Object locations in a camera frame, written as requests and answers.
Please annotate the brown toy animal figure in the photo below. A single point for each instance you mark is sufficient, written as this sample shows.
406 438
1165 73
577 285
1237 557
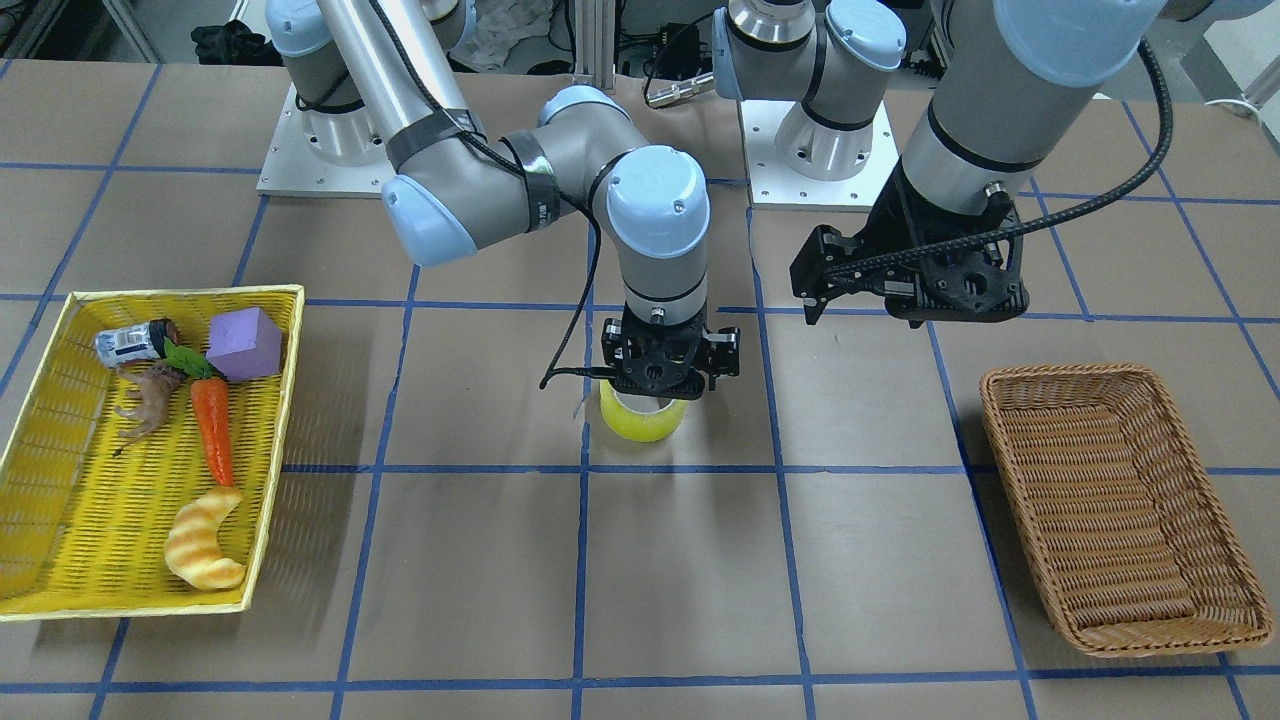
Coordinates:
153 387

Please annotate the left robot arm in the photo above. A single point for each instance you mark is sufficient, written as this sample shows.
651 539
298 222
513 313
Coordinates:
942 242

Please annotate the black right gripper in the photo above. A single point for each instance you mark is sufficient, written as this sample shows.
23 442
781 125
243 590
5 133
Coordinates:
725 354

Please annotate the toy croissant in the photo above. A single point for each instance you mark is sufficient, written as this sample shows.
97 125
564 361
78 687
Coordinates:
192 551

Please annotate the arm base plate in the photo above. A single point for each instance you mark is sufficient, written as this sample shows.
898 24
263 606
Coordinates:
323 155
795 164

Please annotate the brown wicker basket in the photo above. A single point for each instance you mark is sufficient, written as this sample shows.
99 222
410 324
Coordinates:
1128 543

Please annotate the yellow tape roll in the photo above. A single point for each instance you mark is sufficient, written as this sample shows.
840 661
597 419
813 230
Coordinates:
639 418

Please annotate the yellow woven tray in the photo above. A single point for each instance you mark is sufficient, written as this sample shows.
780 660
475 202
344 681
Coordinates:
83 520

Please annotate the purple foam cube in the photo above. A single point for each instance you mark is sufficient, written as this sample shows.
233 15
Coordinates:
245 345

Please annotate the toy carrot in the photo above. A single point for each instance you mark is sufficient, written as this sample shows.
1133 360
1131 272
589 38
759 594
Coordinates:
209 397

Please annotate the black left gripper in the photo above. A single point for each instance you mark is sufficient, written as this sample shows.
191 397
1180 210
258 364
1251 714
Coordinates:
893 228

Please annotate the small battery can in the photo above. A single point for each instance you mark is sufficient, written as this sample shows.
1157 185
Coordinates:
136 343

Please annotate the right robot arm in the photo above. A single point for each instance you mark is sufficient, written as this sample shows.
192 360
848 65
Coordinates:
453 192

